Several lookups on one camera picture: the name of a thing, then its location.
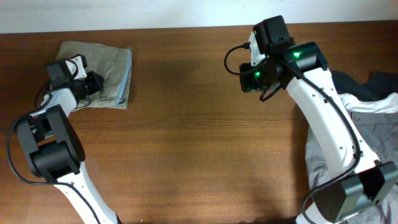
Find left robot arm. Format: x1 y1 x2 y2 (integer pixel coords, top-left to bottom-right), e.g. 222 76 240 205
8 72 120 223

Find white garment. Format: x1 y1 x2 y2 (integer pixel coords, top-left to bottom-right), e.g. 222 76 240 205
339 93 398 113

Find khaki shorts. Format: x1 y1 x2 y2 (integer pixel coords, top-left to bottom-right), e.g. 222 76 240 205
56 40 132 110

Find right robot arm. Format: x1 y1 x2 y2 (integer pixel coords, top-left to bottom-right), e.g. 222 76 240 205
238 41 397 223

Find grey garment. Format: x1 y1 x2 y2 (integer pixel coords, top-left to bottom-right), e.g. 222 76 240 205
305 111 397 224

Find dark green garment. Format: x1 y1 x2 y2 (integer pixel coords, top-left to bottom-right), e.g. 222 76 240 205
331 71 397 102

